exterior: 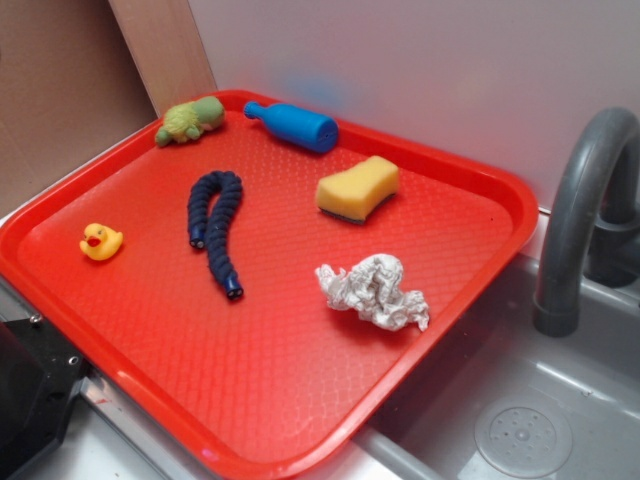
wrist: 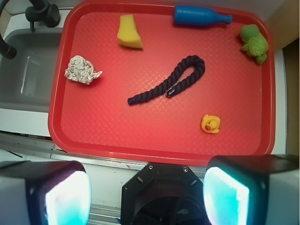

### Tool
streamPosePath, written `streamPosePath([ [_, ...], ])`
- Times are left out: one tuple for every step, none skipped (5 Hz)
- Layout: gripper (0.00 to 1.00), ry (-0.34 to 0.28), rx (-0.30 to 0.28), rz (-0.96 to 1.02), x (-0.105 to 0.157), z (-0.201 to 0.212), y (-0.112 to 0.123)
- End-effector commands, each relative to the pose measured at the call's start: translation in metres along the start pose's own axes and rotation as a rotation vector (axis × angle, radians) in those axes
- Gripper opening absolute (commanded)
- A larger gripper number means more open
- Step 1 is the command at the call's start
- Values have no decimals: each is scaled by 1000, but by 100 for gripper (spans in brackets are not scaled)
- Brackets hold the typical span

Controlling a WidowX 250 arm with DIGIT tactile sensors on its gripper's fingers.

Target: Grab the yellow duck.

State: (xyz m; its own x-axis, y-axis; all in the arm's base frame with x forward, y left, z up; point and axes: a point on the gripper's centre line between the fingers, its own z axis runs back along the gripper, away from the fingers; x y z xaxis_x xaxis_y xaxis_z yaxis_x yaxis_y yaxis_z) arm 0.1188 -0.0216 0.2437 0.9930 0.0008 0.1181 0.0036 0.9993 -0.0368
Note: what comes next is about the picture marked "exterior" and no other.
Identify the red plastic tray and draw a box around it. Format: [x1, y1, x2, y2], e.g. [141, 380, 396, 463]
[1, 91, 538, 479]

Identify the dark blue braided rope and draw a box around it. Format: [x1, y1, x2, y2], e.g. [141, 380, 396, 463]
[187, 170, 246, 302]

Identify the yellow sponge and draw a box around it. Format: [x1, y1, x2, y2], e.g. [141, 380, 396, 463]
[315, 156, 400, 224]

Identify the green plush toy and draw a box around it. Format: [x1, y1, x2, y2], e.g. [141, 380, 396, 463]
[155, 96, 225, 148]

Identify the blue plastic bottle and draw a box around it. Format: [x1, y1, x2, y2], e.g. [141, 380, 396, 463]
[243, 101, 339, 153]

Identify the yellow rubber duck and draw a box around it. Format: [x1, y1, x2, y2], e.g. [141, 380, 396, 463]
[79, 223, 124, 261]

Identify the wooden beam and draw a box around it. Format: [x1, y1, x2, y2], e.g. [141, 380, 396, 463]
[109, 0, 217, 115]

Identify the crumpled white paper towel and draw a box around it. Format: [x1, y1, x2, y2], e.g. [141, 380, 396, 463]
[315, 253, 430, 332]

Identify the grey toy sink basin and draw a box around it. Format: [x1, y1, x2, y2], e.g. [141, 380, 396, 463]
[349, 252, 640, 480]

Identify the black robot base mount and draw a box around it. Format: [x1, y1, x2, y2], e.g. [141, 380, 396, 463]
[1, 319, 87, 479]

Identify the grey plastic faucet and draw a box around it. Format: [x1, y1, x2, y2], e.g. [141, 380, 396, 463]
[533, 107, 639, 337]

